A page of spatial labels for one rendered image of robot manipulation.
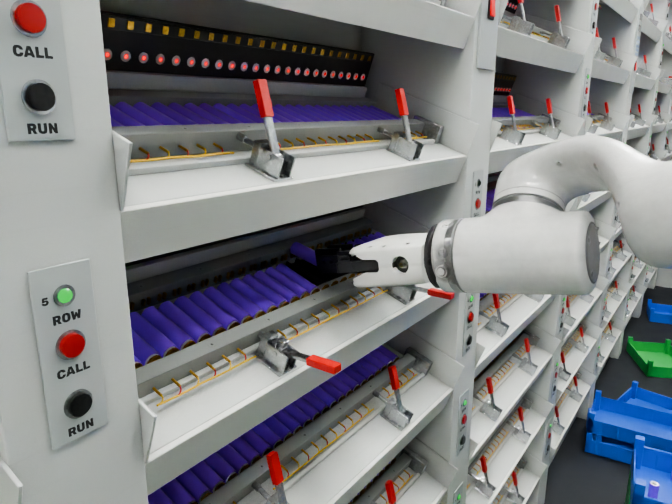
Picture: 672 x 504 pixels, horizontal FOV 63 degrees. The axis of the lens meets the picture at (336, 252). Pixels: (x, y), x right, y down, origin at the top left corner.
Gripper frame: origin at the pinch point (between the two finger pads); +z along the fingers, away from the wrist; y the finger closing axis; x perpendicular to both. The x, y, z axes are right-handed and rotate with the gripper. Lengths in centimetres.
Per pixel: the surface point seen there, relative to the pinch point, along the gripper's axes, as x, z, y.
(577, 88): 23, -11, 95
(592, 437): -98, 4, 143
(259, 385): -8.2, -4.7, -21.5
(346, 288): -3.8, -1.8, -1.0
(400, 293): -6.9, -4.3, 8.2
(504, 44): 28, -11, 40
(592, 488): -105, 0, 121
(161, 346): -2.6, 1.4, -27.3
